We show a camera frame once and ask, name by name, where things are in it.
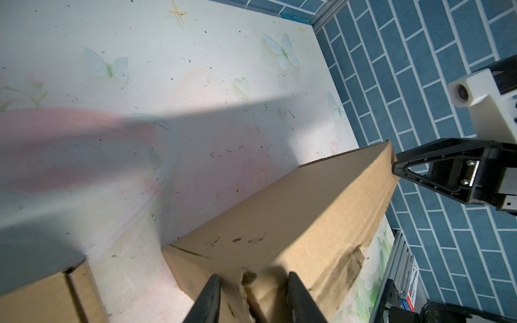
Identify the brown cardboard sheet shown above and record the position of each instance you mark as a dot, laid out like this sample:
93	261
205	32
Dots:
317	221

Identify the grey metal corner post right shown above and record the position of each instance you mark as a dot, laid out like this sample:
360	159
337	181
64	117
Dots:
326	13

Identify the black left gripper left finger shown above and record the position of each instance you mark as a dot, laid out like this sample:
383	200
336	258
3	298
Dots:
206	307

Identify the white red blue tube box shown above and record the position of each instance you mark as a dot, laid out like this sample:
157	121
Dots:
408	291

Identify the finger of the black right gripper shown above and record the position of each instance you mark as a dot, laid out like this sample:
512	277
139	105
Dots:
468	171

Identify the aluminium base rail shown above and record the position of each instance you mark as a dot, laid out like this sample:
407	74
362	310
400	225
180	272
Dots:
387	307

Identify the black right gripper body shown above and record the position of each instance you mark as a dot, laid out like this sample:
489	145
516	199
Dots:
506	188

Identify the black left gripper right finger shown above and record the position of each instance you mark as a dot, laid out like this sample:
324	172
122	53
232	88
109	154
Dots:
302	307

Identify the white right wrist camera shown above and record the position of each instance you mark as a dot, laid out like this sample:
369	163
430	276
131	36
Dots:
490	98

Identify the brown cardboard box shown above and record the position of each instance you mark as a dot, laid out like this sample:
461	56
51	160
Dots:
70	295

